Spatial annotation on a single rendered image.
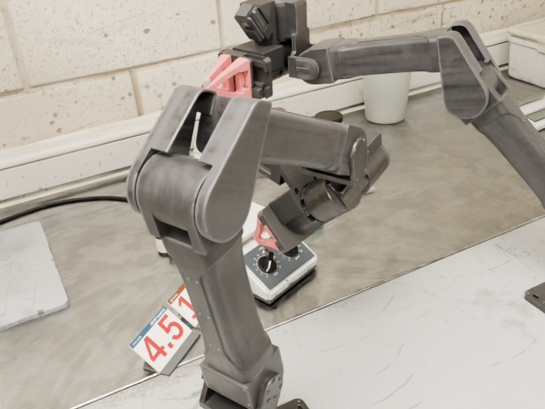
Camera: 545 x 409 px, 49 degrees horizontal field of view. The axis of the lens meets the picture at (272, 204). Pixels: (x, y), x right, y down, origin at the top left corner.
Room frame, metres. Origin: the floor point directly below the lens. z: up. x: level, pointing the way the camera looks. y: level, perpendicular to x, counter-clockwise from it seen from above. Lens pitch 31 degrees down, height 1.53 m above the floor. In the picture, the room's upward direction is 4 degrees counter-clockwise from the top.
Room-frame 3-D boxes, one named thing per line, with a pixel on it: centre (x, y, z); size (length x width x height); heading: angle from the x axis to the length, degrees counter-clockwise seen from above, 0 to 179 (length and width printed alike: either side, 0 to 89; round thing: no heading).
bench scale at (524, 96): (1.43, -0.62, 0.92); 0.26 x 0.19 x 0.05; 28
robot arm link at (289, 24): (0.99, -0.06, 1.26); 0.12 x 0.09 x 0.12; 58
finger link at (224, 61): (0.90, 0.05, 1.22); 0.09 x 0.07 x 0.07; 137
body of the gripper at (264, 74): (0.96, 0.01, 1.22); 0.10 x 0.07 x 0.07; 47
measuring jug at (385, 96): (1.47, -0.30, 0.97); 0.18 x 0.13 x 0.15; 43
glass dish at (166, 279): (0.82, 0.19, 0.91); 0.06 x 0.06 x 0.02
